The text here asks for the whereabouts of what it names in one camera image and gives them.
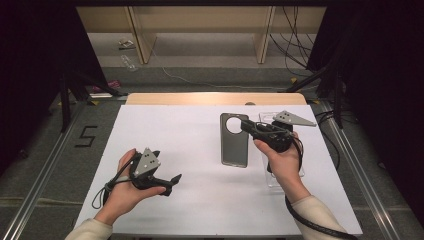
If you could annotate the aluminium floor rail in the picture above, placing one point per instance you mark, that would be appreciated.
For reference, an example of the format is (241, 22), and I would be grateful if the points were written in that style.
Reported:
(363, 180)
(36, 190)

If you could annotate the black curtain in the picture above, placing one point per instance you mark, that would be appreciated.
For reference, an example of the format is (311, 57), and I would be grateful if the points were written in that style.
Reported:
(383, 83)
(33, 66)

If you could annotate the pink item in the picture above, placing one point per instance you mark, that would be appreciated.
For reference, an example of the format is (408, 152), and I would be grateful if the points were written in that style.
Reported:
(111, 85)

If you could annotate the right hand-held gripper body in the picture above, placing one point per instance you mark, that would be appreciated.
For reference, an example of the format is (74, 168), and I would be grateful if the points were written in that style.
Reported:
(278, 141)

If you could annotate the black metal stand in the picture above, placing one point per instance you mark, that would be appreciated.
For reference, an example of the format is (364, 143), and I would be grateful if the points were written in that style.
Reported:
(338, 103)
(65, 103)

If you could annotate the white table sheet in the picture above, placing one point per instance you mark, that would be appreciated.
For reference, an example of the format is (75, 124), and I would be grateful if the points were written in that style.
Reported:
(200, 200)

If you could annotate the beige wooden shelf unit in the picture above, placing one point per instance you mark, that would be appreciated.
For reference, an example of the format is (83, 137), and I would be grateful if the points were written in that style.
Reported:
(200, 20)

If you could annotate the clear plastic ribbed rack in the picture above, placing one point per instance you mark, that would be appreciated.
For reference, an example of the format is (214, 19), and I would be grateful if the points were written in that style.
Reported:
(278, 182)

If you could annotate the clear plastic piece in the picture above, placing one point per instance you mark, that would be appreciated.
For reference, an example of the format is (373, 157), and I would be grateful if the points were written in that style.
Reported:
(128, 63)

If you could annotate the small grey floor item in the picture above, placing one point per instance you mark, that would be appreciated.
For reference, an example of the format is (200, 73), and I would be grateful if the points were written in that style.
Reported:
(126, 43)

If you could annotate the wooden table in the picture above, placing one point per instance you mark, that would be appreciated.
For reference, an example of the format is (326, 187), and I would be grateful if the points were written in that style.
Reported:
(200, 99)

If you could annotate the grey phone case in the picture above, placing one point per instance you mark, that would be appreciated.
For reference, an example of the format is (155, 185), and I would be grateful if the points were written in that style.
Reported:
(235, 150)

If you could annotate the person's right hand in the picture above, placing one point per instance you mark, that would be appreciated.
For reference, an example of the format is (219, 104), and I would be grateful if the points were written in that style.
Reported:
(285, 166)

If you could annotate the person's left hand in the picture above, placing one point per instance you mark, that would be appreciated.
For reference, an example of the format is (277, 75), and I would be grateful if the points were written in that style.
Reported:
(126, 196)

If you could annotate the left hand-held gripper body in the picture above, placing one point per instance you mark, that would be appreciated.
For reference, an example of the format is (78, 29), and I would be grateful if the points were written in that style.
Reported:
(145, 165)

